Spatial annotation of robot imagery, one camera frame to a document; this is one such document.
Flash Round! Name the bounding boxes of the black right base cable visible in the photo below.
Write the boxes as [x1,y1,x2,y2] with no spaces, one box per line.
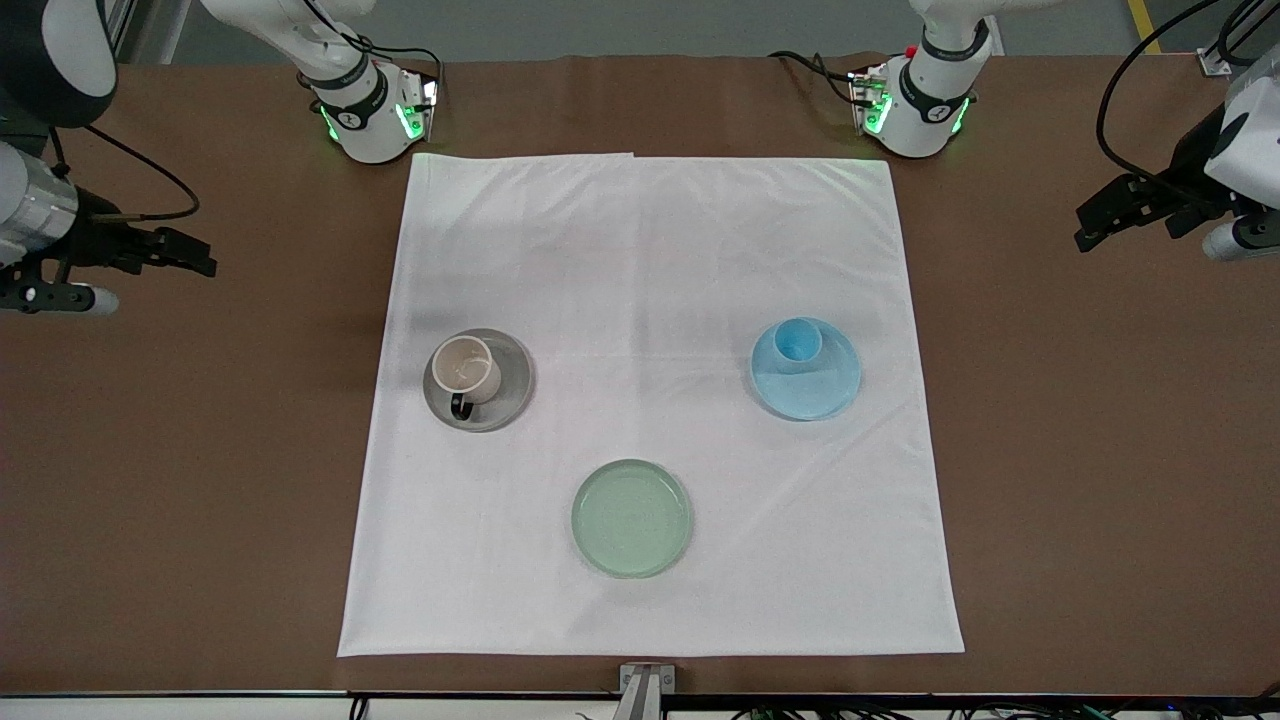
[300,0,443,96]

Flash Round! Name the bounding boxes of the blue cup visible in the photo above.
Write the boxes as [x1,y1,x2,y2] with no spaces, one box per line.
[772,318,825,375]

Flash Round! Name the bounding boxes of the white mug with black handle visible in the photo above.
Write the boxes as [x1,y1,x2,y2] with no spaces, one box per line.
[431,335,503,420]

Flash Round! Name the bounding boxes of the black base cable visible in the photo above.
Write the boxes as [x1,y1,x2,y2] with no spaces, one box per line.
[768,50,863,106]
[300,0,443,96]

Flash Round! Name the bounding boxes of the gray plate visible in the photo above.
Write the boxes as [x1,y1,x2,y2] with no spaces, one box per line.
[423,328,536,433]

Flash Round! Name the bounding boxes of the blue plate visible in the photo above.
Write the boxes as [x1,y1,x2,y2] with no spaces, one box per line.
[750,317,863,422]

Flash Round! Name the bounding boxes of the green plate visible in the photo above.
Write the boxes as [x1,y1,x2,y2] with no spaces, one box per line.
[571,459,694,579]

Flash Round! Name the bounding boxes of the silver left base connector bracket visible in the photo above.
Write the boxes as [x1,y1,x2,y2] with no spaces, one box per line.
[848,68,881,133]

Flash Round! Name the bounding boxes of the aluminium frame profile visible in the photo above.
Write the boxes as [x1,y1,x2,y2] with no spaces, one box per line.
[1198,0,1280,77]
[105,0,191,65]

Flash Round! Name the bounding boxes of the white cloth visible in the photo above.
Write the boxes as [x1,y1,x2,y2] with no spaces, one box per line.
[337,152,966,658]

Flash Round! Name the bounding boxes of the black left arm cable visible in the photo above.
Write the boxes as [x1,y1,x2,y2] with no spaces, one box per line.
[1096,0,1263,189]

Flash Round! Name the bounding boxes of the black table edge rail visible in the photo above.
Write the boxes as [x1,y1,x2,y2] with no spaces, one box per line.
[0,690,1280,713]

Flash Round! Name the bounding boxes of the black left base cable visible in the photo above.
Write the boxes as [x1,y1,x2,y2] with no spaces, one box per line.
[768,50,863,106]

